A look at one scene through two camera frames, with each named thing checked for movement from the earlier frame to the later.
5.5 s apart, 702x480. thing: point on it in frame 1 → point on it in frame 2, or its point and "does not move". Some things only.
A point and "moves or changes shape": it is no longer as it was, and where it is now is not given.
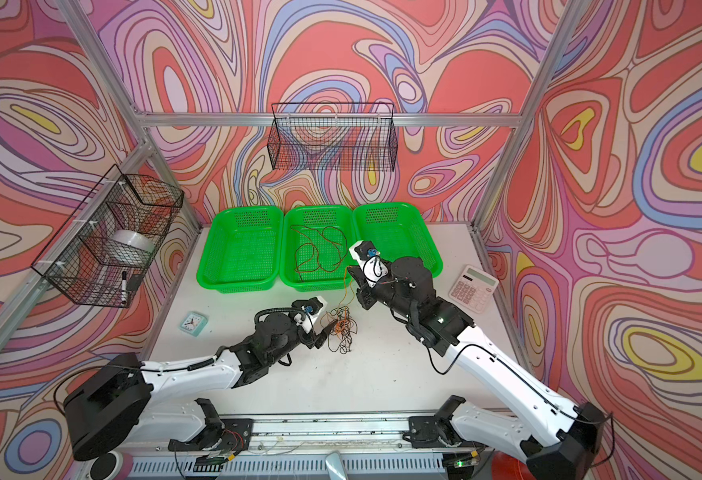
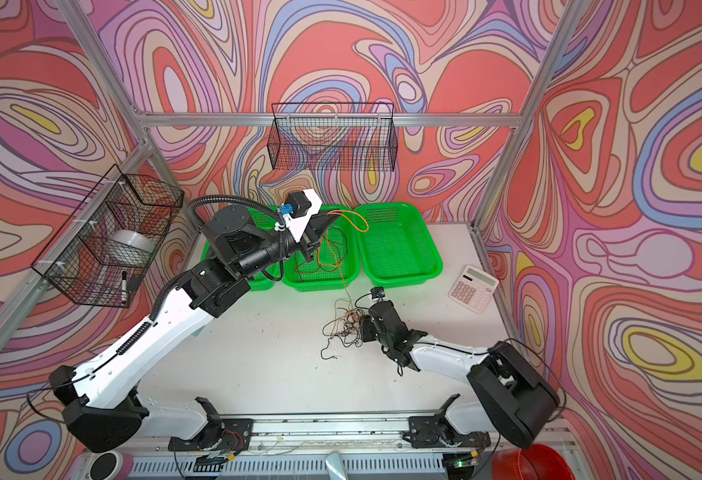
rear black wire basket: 332,136 does not move
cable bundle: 341,339 moves or changes shape
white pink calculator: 473,288 does not move
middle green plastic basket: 314,251 does not move
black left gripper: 313,341 → 307,244
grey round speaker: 106,467 does not move
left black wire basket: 101,249 does not move
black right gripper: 365,292 → 366,324
